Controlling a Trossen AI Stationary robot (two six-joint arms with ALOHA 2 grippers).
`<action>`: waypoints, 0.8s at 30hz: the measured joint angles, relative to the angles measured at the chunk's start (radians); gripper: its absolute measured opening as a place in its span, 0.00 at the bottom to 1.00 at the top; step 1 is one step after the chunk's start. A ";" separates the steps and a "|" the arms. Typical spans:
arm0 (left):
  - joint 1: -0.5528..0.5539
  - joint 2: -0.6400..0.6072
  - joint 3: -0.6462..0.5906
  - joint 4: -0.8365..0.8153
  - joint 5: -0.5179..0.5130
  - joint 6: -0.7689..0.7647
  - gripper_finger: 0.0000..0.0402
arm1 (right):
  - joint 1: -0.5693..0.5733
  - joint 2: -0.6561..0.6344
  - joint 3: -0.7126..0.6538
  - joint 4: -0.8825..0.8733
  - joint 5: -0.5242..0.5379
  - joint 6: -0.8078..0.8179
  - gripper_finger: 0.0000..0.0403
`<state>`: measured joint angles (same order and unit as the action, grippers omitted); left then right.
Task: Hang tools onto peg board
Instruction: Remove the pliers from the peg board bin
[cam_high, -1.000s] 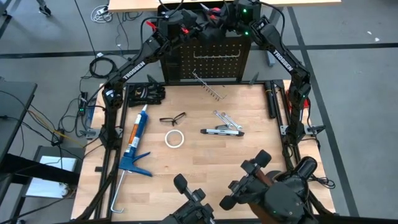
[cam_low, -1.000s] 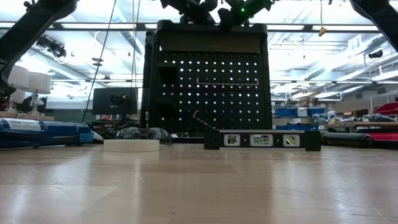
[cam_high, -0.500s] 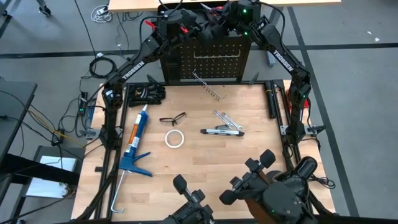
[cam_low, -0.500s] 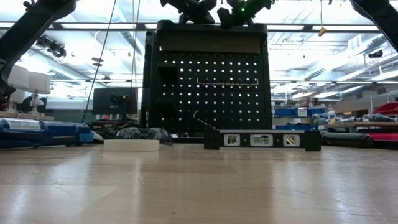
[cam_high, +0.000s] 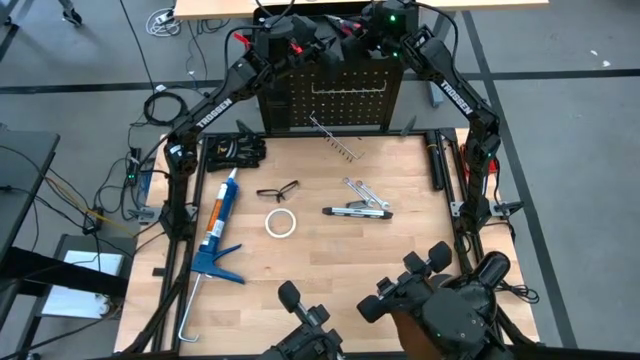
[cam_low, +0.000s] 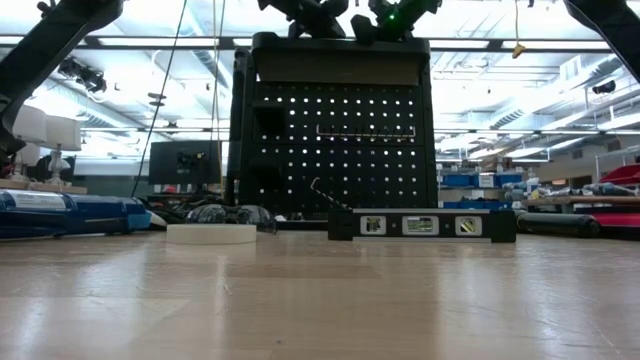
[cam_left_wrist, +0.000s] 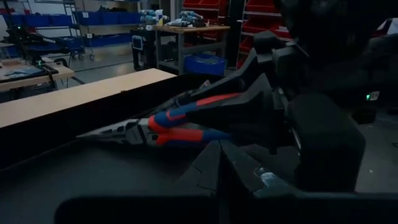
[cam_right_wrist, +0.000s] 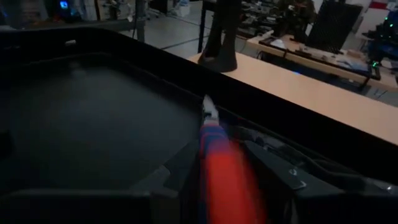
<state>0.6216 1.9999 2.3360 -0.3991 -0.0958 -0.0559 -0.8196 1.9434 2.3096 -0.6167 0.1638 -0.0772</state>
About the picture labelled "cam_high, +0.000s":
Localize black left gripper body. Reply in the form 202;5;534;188
298;16;342;67

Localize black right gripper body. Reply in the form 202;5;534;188
343;18;387;62

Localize white wire hook rail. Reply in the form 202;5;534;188
308;110;367;164
310;79;390;98

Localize clear safety glasses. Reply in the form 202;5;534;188
255;179;301;204

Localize white tape roll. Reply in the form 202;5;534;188
264;207;298;240

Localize black pegboard cabinet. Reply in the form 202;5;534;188
244;0;415;134

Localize wooden desk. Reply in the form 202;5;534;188
173;0;550;109

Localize black cylindrical tube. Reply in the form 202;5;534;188
426;130;446;193

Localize small red bin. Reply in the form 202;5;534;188
459;143;501;177

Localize blue caulking gun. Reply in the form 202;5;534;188
177;167;248;346

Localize black desk lamp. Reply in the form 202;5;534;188
467;250;513;314

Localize person's hand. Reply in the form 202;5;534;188
388;308;447;360

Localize black side desk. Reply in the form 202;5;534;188
0;130;63;262

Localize white flat panel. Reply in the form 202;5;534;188
41;249;125;320

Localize white floor cable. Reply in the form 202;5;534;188
145;7;183;39

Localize black coiled floor cable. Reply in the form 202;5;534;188
143;91;190;128

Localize black lamp power cord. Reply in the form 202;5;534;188
499;279;542;306

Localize black rig frame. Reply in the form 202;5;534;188
117;127;640;360

